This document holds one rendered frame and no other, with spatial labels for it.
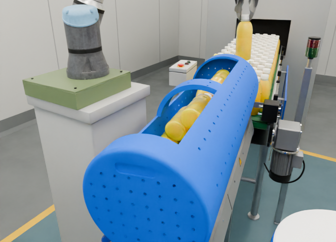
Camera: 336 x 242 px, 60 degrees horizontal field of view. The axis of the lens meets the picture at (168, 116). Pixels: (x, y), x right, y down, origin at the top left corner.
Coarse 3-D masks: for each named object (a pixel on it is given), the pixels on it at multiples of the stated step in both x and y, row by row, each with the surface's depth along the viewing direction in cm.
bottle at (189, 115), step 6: (198, 96) 93; (204, 96) 93; (192, 102) 89; (198, 102) 88; (204, 102) 90; (186, 108) 85; (192, 108) 84; (198, 108) 85; (186, 114) 85; (192, 114) 85; (198, 114) 84; (186, 120) 86; (192, 120) 86; (186, 126) 87
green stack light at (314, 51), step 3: (306, 48) 152; (309, 48) 151; (312, 48) 150; (315, 48) 150; (318, 48) 150; (306, 51) 152; (309, 51) 151; (312, 51) 150; (315, 51) 150; (306, 54) 153; (309, 54) 151; (312, 54) 151; (315, 54) 151; (312, 57) 152
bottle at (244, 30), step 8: (240, 24) 125; (248, 24) 124; (240, 32) 125; (248, 32) 125; (240, 40) 126; (248, 40) 126; (240, 48) 128; (248, 48) 127; (240, 56) 129; (248, 56) 129
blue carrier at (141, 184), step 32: (224, 64) 128; (192, 96) 130; (224, 96) 84; (160, 128) 99; (192, 128) 63; (224, 128) 72; (96, 160) 57; (128, 160) 54; (160, 160) 51; (192, 160) 55; (224, 160) 65; (96, 192) 61; (128, 192) 57; (160, 192) 54; (192, 192) 51; (224, 192) 65; (96, 224) 65; (128, 224) 61; (160, 224) 57; (192, 224) 54
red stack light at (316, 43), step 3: (309, 39) 150; (309, 42) 150; (312, 42) 149; (315, 42) 148; (318, 42) 148; (306, 45) 152; (309, 45) 150; (312, 45) 149; (315, 45) 149; (318, 45) 149
